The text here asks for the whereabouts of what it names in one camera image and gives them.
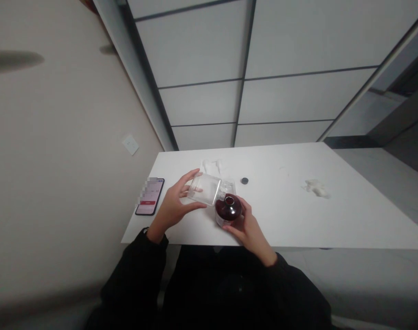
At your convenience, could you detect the person's right hand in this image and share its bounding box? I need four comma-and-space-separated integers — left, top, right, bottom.
221, 196, 277, 267

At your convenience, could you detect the person's left hand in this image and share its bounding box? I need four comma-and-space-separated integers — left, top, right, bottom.
149, 168, 208, 244

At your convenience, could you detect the person's right thumb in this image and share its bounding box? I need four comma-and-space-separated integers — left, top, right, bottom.
221, 224, 245, 238

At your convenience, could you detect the person's right index finger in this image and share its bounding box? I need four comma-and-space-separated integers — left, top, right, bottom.
240, 196, 253, 220

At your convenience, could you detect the person's left index finger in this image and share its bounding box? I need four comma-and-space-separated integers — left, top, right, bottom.
179, 168, 201, 185

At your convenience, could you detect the dark brown glass bottle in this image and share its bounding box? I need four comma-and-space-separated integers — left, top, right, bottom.
214, 193, 246, 229

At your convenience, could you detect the clear plastic container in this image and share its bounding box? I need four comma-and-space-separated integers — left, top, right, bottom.
186, 173, 223, 207

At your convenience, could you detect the white tissue sheet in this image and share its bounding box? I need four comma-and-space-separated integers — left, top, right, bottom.
201, 158, 230, 178

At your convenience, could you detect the white table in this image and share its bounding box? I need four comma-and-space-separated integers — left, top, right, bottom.
121, 142, 418, 251

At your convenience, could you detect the black smartphone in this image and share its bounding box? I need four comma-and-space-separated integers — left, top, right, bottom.
135, 177, 165, 216

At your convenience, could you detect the person's body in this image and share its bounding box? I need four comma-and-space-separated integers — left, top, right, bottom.
160, 246, 285, 330

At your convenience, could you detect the crumpled white tissue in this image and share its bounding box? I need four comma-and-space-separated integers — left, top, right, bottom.
300, 178, 332, 199

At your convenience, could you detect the frosted glass sliding door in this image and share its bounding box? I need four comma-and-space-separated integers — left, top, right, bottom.
93, 0, 418, 152

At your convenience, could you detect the white wall socket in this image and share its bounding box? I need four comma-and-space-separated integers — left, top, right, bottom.
122, 134, 139, 156

